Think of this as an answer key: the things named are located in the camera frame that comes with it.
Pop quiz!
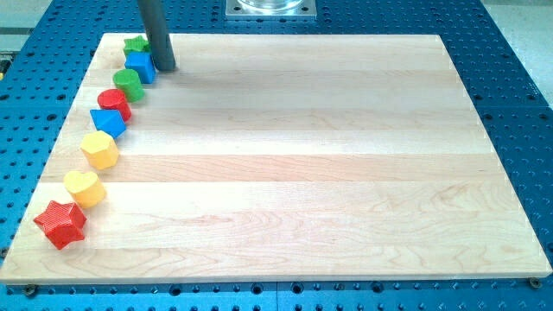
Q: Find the light wooden board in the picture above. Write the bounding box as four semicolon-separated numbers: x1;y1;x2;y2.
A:
1;33;551;284

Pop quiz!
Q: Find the blue cube block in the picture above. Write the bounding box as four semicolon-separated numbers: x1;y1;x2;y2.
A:
124;52;156;84

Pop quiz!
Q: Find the green cylinder block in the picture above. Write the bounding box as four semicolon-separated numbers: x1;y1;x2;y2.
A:
112;69;145;103

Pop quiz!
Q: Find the blue triangle block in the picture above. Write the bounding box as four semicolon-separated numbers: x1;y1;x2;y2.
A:
90;110;126;139

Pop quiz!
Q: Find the red cylinder block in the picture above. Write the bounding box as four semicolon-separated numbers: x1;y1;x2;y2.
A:
97;89;132;122

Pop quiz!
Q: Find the yellow hexagon block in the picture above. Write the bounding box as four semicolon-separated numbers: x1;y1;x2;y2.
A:
79;130;119;170

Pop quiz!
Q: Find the green star block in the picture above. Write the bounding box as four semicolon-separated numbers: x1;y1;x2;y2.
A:
123;35;150;56

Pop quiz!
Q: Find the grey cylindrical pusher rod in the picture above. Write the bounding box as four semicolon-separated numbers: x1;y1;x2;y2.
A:
137;0;176;72

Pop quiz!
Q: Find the yellow heart block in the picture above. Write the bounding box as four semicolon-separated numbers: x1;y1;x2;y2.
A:
63;171;106;209

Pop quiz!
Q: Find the red star block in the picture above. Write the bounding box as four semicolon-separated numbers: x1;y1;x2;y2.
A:
34;200;86;250

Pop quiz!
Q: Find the left board clamp screw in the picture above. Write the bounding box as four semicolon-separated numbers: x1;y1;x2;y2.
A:
22;284;38;298

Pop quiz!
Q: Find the board clamp screw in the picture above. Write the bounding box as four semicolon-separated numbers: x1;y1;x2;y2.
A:
22;284;38;298
528;277;542;289

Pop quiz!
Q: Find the right board clamp screw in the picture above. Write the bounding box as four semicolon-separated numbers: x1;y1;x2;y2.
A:
528;277;542;289

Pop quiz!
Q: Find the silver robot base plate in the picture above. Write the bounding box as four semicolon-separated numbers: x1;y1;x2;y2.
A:
225;0;317;20

